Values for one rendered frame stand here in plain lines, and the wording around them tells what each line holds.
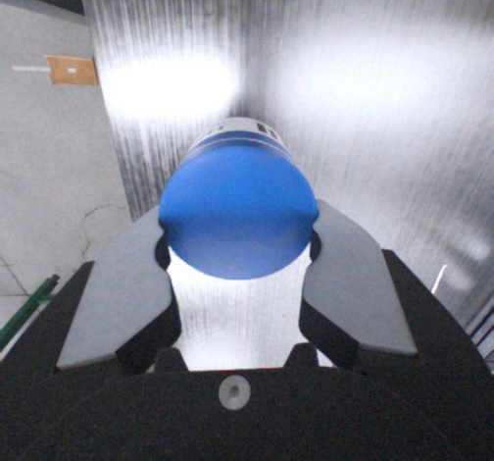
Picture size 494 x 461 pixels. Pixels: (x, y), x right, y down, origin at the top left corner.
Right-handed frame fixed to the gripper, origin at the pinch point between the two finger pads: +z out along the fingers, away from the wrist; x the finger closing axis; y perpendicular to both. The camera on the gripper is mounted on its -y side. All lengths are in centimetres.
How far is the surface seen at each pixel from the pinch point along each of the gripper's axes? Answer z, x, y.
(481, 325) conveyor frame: 15, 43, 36
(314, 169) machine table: 16.8, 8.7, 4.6
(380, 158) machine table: 16.8, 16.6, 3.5
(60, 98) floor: 100, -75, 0
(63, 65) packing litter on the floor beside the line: 99, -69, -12
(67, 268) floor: 100, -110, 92
